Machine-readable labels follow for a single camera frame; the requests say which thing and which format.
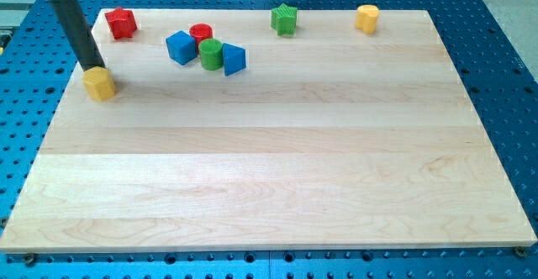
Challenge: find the yellow hexagon block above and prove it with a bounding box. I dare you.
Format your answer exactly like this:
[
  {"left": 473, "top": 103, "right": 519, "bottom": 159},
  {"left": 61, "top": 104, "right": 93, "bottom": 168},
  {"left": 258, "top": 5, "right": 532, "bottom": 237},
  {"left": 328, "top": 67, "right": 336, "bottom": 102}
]
[{"left": 82, "top": 66, "right": 116, "bottom": 102}]

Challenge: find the light wooden board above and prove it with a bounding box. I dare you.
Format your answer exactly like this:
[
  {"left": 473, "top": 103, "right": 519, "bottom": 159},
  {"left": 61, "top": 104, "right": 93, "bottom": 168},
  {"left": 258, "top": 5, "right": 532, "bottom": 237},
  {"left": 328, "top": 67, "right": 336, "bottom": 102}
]
[{"left": 1, "top": 9, "right": 536, "bottom": 253}]

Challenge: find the green cylinder block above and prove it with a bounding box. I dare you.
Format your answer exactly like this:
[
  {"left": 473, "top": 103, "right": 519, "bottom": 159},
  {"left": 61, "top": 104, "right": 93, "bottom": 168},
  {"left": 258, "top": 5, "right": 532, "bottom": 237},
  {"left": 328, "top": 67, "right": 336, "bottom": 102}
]
[{"left": 198, "top": 39, "right": 224, "bottom": 71}]

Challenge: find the green star block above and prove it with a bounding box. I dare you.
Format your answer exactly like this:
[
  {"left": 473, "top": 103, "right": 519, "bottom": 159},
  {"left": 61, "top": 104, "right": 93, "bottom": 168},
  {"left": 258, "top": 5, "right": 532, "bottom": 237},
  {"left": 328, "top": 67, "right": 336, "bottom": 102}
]
[{"left": 271, "top": 3, "right": 298, "bottom": 36}]

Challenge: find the blue triangle block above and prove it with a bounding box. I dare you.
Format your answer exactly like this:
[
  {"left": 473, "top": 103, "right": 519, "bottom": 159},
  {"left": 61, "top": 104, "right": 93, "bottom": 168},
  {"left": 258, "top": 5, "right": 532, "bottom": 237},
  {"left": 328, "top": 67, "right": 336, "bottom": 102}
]
[{"left": 223, "top": 43, "right": 246, "bottom": 76}]

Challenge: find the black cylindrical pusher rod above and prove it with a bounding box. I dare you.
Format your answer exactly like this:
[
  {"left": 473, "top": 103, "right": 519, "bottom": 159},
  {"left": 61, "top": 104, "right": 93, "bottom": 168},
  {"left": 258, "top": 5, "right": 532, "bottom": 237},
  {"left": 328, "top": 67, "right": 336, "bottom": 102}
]
[{"left": 48, "top": 0, "right": 105, "bottom": 71}]

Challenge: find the yellow heart block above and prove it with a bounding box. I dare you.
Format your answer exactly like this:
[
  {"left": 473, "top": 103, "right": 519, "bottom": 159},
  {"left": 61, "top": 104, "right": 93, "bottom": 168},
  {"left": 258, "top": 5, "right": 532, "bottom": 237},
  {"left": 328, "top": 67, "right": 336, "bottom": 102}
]
[{"left": 355, "top": 4, "right": 379, "bottom": 34}]

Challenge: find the blue cube block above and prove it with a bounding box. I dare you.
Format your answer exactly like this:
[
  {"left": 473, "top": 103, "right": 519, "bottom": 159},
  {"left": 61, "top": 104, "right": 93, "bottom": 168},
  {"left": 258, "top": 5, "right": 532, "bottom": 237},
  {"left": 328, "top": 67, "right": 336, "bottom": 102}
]
[{"left": 166, "top": 31, "right": 198, "bottom": 66}]

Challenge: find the red star block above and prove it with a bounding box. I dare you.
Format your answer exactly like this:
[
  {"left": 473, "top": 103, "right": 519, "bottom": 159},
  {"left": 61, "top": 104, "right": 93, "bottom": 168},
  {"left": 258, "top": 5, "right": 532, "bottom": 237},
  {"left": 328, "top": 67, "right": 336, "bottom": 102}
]
[{"left": 104, "top": 7, "right": 137, "bottom": 39}]

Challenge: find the red cylinder block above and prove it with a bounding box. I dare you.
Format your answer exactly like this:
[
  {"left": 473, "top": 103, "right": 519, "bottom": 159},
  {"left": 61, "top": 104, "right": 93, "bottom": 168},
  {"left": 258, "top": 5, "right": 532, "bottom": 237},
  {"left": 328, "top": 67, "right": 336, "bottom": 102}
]
[{"left": 189, "top": 24, "right": 213, "bottom": 47}]

